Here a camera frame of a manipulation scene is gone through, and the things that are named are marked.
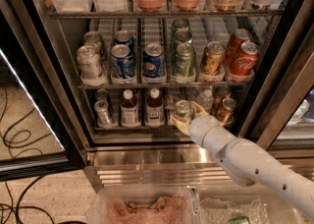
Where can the gold can bottom front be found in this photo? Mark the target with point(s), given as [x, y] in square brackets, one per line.
[226, 109]

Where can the blue pepsi can left rear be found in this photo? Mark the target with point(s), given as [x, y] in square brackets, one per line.
[124, 37]

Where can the brown juice bottle right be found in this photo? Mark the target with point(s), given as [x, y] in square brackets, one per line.
[154, 108]

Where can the clear water bottle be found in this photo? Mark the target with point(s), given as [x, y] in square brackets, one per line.
[205, 99]

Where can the silver slim can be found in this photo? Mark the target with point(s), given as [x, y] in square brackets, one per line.
[101, 93]
[103, 112]

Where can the red coke can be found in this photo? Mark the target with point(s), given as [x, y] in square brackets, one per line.
[245, 59]
[237, 38]

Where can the blue pepsi can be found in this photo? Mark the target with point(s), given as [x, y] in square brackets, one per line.
[122, 62]
[124, 37]
[154, 61]

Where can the brown juice bottle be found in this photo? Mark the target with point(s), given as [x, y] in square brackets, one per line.
[154, 108]
[129, 108]

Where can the glass fridge door right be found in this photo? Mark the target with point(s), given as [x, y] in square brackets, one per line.
[283, 80]

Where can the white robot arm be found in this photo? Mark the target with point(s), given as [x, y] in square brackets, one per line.
[245, 162]

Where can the red coke can rear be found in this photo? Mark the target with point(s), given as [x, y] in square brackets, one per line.
[237, 38]

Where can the gold can bottom rear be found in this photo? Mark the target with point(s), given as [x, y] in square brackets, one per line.
[220, 93]

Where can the blue pepsi can left front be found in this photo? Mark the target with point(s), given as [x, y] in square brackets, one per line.
[122, 62]

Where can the brown juice bottle left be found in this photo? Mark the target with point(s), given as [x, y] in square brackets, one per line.
[129, 108]

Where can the green 7up can front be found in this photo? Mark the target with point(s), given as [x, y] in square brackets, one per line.
[184, 110]

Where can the glass fridge door left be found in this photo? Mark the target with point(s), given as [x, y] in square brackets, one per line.
[36, 137]

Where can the gold can middle shelf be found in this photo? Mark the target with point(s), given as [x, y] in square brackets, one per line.
[213, 55]

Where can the white silver can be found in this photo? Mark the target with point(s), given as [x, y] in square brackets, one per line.
[94, 38]
[89, 62]

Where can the silver slim can rear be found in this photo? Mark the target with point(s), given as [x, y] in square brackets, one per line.
[101, 93]

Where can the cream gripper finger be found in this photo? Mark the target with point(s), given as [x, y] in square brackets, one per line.
[182, 125]
[198, 110]

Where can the green can in bin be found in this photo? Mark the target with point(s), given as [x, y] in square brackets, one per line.
[239, 220]

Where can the silver slim can front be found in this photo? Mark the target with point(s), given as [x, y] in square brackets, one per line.
[103, 112]

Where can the red coke can front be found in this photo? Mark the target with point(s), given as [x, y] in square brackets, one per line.
[245, 59]

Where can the green can middle rear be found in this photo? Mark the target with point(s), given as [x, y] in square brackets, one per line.
[180, 24]

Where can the white silver can rear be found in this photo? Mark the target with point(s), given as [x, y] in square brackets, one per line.
[94, 38]

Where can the white silver can front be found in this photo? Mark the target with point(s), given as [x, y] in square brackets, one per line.
[89, 62]

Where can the glass fridge door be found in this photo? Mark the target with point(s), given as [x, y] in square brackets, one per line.
[36, 137]
[283, 80]

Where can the blue pepsi can middle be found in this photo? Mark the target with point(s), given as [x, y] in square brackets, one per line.
[154, 61]

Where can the clear bin left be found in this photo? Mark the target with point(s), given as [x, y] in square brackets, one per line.
[145, 204]

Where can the clear bin right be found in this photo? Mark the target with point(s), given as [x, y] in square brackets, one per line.
[220, 203]

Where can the green can middle front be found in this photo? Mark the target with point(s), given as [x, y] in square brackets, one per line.
[183, 60]

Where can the clear bin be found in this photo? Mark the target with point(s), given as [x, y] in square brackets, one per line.
[145, 204]
[220, 203]

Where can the steel fridge base grille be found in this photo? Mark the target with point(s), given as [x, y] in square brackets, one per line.
[171, 165]

